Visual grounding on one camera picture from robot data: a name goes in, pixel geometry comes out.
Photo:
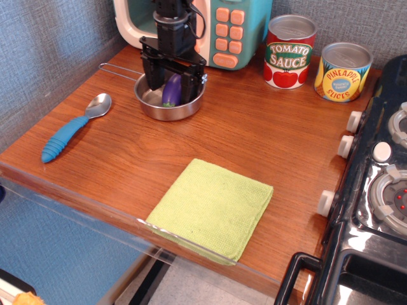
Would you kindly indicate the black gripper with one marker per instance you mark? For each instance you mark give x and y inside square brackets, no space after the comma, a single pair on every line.
[173,50]

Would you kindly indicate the purple toy eggplant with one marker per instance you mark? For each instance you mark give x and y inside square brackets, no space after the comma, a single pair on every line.
[171,96]

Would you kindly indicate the small steel pan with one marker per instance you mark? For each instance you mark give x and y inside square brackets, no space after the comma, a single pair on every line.
[151,100]

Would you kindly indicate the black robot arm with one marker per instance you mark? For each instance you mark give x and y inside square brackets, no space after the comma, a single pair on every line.
[176,9]

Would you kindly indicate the green folded cloth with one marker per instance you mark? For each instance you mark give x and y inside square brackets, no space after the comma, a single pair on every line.
[211,211]

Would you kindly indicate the teal toy microwave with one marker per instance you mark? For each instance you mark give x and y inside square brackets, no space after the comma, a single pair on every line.
[231,30]

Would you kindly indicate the tomato sauce can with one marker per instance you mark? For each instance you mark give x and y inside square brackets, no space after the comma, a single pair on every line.
[289,47]

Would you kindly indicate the pineapple slices can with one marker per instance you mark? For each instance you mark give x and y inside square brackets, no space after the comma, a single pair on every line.
[343,70]

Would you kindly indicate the clear acrylic edge guard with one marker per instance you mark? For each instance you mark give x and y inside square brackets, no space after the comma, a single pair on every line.
[112,214]

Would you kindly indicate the black toy stove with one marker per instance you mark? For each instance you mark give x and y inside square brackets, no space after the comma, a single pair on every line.
[363,257]

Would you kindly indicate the blue handled metal spoon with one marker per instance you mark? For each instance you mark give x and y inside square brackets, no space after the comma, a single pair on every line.
[99,106]

